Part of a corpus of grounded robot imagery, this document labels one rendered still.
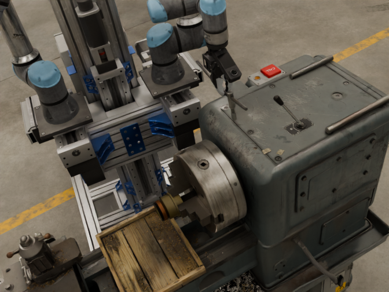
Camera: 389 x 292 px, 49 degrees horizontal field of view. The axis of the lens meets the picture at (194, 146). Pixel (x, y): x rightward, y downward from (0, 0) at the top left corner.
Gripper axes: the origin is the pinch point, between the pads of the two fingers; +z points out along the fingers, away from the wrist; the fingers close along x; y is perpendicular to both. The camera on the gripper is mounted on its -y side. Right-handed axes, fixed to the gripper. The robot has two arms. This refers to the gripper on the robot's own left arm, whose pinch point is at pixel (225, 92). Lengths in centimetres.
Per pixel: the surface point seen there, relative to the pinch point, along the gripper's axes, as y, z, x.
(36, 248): -7, 21, 78
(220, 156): -15.3, 11.2, 12.4
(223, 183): -22.9, 15.1, 16.3
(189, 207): -18.4, 24.2, 28.4
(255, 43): 201, 135, -145
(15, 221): 122, 135, 109
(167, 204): -13.8, 22.7, 34.3
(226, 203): -26.7, 20.6, 18.0
